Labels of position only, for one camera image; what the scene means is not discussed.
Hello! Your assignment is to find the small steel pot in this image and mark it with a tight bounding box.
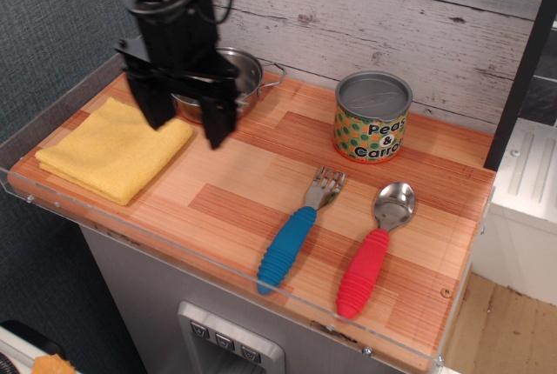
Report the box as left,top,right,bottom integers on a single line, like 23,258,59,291
172,47,286,124

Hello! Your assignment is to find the blue handled fork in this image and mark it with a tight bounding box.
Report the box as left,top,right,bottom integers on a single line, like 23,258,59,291
257,166,346,295

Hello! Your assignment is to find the white toy sink unit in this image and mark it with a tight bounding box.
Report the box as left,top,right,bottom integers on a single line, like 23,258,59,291
471,118,556,304

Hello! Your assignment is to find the yellow cloth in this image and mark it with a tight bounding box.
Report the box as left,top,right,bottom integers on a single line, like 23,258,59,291
36,97,193,205

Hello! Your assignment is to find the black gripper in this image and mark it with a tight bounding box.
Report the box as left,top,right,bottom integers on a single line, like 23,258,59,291
117,0,238,150

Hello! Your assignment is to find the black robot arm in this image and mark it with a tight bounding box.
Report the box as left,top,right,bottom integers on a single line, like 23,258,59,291
117,0,238,149

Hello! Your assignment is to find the black vertical post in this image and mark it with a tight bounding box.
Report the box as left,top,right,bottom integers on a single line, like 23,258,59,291
484,0,556,171

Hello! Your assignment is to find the red handled spoon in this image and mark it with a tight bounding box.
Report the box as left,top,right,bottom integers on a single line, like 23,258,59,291
336,182,415,319

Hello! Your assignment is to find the clear acrylic guard rail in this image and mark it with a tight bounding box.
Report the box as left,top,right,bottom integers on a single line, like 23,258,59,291
1,60,494,373

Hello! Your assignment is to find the orange object bottom corner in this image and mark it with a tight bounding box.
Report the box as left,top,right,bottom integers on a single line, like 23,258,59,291
31,354,77,374

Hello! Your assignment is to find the silver dispenser button panel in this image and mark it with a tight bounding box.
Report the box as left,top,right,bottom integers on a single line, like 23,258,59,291
178,301,285,373

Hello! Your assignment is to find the grey toy fridge cabinet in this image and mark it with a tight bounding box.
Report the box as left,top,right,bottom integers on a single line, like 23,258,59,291
81,226,395,373

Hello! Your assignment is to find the peas and carrots can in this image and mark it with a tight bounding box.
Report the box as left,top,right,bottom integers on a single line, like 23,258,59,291
332,71,413,164

